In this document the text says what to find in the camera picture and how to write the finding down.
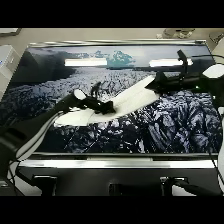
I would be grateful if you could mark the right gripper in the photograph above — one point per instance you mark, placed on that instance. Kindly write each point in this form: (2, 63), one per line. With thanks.
(158, 83)

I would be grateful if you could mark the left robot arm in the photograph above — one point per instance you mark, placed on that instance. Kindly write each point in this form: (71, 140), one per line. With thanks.
(40, 123)

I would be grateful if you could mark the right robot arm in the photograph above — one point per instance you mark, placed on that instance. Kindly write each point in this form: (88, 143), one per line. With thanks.
(213, 72)

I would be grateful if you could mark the white shirt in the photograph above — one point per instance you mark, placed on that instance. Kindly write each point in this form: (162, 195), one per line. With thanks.
(133, 98)

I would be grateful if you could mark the silver frame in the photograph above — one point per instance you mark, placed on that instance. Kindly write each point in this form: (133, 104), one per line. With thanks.
(110, 163)

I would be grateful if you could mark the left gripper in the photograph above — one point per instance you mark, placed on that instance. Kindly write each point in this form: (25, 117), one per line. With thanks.
(106, 107)

